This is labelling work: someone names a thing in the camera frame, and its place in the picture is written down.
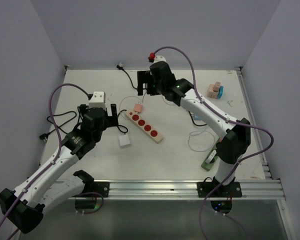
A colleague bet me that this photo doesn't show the pink USB charger cube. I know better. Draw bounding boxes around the pink USB charger cube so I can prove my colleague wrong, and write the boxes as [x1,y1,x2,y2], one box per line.
[133,103,143,113]

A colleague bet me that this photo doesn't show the white USB charger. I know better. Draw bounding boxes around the white USB charger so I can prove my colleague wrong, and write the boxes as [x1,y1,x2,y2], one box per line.
[118,134,131,148]

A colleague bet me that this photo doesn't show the beige power strip red sockets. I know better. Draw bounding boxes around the beige power strip red sockets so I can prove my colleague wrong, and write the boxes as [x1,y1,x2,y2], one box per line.
[125,109,163,144]

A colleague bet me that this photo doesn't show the blue USB charger cube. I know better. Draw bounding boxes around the blue USB charger cube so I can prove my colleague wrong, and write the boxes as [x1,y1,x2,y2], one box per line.
[190,113,201,121]

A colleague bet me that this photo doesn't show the green power strip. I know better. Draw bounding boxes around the green power strip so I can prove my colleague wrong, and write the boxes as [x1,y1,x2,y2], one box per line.
[201,140,221,172]

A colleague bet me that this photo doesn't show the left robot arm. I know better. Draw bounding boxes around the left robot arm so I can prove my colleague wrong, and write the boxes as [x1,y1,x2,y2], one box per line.
[0,104,118,234]

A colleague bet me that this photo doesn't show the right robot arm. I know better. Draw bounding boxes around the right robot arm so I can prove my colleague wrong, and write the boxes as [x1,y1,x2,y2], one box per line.
[137,61,251,197]

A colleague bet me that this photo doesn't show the beige cube socket adapter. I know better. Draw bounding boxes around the beige cube socket adapter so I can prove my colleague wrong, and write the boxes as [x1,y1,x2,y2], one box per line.
[206,84,219,99]

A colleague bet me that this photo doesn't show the brown plug on adapter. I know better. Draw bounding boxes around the brown plug on adapter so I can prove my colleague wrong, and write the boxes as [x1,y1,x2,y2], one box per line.
[213,81,221,92]

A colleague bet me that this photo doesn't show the blue round adapter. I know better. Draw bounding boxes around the blue round adapter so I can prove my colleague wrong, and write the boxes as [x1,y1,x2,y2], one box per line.
[216,85,224,99]

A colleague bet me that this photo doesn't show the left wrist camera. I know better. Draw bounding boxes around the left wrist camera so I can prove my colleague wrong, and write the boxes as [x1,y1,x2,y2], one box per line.
[88,91,106,110]

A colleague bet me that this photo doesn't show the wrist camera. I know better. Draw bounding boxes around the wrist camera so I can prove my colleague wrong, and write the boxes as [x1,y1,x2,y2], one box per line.
[88,91,106,110]
[148,52,167,64]

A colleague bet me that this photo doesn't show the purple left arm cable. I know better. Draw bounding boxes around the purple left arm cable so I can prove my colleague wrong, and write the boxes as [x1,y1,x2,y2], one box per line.
[0,83,105,240]

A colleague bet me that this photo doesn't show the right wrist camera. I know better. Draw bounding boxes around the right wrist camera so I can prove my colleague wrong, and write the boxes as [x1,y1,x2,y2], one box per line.
[148,52,167,64]

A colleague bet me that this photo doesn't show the black power strip cord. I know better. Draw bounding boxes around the black power strip cord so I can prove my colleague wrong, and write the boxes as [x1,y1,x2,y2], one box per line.
[99,63,141,137]

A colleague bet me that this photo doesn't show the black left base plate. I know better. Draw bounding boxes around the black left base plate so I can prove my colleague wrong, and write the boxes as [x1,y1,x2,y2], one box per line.
[72,181,110,198]

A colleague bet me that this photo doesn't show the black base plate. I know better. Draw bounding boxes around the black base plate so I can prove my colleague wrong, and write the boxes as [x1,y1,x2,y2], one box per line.
[72,181,110,198]
[196,181,243,198]

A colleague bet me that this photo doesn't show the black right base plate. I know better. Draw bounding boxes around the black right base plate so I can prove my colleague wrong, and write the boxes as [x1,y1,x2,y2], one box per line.
[196,181,243,198]

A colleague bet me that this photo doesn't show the aluminium front rail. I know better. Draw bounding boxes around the aluminium front rail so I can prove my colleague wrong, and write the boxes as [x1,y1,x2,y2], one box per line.
[22,178,286,200]

